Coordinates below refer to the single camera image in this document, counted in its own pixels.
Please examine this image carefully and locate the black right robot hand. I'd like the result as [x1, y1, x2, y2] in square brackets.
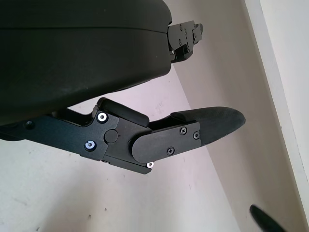
[250, 204, 287, 232]

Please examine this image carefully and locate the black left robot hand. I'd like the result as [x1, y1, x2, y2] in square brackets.
[0, 0, 246, 175]

